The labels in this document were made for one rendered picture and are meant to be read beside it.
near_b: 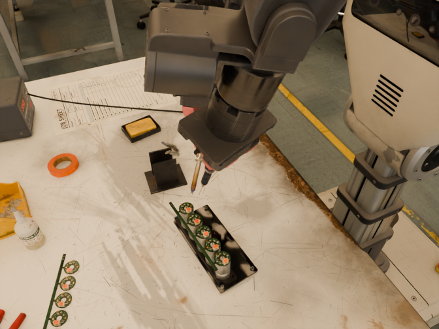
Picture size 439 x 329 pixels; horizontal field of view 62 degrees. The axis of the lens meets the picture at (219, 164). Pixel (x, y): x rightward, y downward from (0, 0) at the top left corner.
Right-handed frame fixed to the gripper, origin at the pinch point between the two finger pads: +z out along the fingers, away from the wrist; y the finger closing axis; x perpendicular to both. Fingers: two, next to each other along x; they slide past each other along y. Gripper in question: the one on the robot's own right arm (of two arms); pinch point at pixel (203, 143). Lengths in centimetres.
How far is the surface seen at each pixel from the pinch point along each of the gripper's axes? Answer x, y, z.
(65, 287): -15.7, -16.6, 22.1
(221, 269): -12.5, 7.1, 15.7
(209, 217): -0.4, 2.4, 13.4
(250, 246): -3.1, 10.5, 16.2
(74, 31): 216, -156, -20
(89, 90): 30.1, -38.1, -2.4
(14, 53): 137, -147, -3
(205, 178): -12.0, 3.3, 2.0
